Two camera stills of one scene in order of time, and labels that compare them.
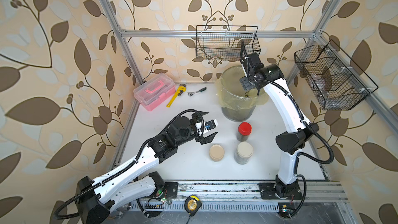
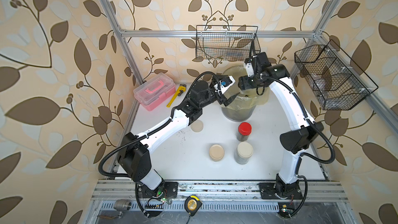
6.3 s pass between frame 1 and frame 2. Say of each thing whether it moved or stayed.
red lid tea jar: stayed
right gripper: stayed
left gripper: moved
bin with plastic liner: stayed
